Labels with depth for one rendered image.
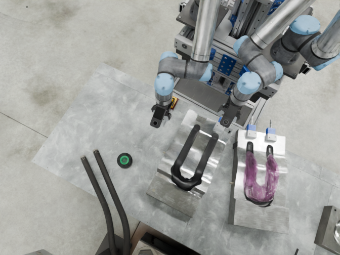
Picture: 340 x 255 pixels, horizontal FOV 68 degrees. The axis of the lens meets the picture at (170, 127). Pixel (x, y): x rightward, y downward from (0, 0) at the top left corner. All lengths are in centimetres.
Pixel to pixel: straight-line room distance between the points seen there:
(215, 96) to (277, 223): 122
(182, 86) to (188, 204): 119
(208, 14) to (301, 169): 99
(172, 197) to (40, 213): 133
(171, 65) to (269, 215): 83
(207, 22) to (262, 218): 91
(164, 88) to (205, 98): 125
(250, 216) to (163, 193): 43
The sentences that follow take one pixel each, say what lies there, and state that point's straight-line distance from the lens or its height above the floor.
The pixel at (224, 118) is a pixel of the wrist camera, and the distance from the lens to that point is 112.
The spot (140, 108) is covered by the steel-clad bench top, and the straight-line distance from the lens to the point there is 149.
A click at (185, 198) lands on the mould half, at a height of 86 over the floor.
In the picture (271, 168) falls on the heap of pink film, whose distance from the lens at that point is 139.
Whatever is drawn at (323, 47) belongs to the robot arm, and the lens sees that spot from 127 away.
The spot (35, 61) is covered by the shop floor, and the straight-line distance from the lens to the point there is 285.
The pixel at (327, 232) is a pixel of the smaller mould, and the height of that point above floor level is 87.
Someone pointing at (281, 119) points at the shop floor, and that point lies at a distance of 258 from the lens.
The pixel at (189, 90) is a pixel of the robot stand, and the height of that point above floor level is 21.
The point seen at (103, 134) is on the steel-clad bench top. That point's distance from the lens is 146.
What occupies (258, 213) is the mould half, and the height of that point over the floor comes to 91.
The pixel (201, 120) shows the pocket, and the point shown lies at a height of 86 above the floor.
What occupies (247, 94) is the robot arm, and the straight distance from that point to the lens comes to 100.
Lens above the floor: 216
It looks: 71 degrees down
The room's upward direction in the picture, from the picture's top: 7 degrees clockwise
